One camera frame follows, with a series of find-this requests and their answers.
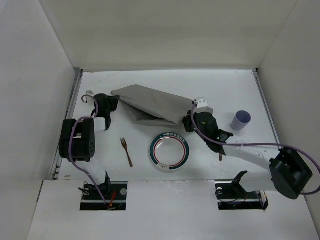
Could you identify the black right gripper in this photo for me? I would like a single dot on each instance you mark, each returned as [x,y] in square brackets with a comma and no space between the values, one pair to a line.
[188,122]

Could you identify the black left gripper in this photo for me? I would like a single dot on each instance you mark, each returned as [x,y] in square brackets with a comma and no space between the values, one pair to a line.
[110,106]

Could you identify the white plate with coloured rim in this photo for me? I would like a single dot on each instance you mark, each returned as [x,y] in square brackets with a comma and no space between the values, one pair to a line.
[169,151]

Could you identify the grey cloth napkin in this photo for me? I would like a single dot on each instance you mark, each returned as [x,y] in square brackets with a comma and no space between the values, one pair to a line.
[149,107]

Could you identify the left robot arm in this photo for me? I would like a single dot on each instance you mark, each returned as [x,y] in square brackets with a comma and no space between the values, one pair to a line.
[77,142]

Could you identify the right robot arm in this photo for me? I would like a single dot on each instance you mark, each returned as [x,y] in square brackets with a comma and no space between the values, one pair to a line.
[285,170]

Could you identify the brown wooden fork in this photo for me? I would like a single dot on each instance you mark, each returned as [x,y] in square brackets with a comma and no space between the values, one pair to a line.
[125,146]

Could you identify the lilac cup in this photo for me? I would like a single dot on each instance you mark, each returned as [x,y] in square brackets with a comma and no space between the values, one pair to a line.
[241,119]

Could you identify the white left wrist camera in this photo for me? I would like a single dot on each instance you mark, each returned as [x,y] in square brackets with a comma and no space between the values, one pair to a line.
[88,93]

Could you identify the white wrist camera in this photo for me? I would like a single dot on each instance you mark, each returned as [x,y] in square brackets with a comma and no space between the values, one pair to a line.
[201,105]
[88,93]

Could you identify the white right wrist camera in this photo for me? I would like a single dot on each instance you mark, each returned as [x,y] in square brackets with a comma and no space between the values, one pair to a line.
[201,105]

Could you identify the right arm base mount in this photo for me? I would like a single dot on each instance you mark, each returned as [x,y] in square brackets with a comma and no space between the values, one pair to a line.
[232,196]

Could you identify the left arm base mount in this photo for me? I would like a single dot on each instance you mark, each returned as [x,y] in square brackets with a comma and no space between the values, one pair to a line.
[114,193]

